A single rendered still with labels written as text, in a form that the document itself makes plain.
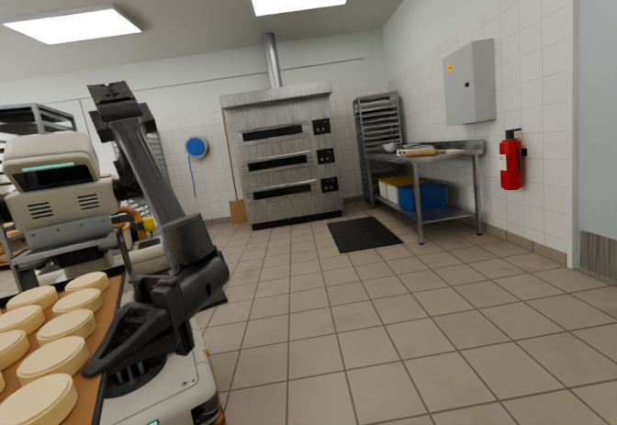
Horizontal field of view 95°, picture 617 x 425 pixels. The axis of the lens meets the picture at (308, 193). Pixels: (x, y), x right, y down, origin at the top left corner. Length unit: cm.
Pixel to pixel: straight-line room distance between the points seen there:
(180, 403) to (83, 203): 83
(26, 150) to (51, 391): 92
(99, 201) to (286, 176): 335
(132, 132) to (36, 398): 46
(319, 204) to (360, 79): 246
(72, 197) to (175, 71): 477
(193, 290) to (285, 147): 393
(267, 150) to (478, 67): 275
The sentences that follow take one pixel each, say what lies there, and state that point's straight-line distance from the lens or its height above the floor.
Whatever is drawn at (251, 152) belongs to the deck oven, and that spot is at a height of 120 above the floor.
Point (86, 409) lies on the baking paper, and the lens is 34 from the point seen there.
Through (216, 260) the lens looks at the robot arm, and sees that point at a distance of 47.
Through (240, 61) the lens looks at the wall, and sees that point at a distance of 558.
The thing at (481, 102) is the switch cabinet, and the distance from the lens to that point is 311.
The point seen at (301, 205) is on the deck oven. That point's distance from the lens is 437.
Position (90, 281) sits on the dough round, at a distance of 54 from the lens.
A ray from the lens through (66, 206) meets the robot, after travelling 121.
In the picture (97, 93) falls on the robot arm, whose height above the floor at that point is 133.
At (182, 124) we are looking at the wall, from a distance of 566.
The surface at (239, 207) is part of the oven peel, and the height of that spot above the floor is 27.
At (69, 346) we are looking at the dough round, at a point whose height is 100.
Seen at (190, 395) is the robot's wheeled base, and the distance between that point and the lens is 144.
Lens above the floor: 116
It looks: 9 degrees down
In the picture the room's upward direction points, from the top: 9 degrees counter-clockwise
